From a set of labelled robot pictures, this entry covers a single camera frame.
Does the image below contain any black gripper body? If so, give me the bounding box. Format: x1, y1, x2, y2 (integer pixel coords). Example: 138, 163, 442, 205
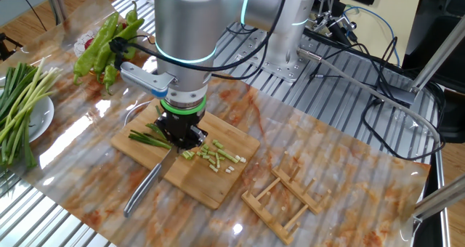
161, 110, 205, 148

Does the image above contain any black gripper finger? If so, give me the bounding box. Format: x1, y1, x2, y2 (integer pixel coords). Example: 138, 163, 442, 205
153, 116, 175, 146
183, 125, 209, 150

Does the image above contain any bamboo cutting board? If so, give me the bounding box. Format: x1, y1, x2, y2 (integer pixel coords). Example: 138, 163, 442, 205
110, 97, 262, 211

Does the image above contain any steel cleaver knife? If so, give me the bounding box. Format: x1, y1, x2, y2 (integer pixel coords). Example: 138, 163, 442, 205
123, 145, 182, 219

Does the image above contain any long cut green garlic piece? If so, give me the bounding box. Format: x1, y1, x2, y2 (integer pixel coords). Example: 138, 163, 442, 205
217, 148, 240, 164

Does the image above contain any bunch of green garlic stalks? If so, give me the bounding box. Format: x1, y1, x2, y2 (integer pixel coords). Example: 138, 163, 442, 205
0, 57, 63, 170

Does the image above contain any long green chili pepper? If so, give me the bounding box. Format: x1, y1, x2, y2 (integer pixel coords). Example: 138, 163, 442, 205
73, 11, 120, 86
125, 0, 140, 26
93, 17, 145, 83
103, 63, 119, 95
123, 45, 138, 61

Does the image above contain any white metal mounting plate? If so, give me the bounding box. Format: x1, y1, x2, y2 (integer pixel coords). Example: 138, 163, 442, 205
213, 28, 318, 84

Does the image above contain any wooden peg rack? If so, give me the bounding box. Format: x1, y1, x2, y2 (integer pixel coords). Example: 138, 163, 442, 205
241, 150, 333, 246

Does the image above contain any grey round plate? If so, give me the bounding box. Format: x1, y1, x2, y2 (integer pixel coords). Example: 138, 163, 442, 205
0, 90, 55, 143

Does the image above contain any marble pattern table mat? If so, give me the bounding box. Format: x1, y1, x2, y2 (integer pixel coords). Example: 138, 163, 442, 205
0, 0, 433, 247

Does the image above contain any grey flexible conduit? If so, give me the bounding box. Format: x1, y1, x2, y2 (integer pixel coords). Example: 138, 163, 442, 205
296, 47, 443, 146

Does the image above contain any black stand leg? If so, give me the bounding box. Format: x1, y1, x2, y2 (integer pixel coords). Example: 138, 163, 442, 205
0, 32, 23, 62

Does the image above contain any metal clamp stand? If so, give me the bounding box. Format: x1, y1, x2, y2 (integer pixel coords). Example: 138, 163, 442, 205
311, 0, 359, 46

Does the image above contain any cream yellow panel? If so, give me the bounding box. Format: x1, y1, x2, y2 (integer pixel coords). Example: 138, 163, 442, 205
336, 0, 425, 67

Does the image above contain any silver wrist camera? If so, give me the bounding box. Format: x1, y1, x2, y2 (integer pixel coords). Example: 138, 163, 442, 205
118, 60, 178, 100

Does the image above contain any aluminium frame post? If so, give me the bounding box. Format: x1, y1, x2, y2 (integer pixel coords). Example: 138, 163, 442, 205
377, 16, 465, 105
412, 173, 465, 224
42, 0, 69, 25

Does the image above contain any black cable bundle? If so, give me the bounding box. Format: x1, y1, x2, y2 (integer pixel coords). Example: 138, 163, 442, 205
303, 28, 447, 163

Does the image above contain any thin blue cable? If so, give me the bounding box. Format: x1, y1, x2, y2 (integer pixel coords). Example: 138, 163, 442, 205
343, 5, 402, 67

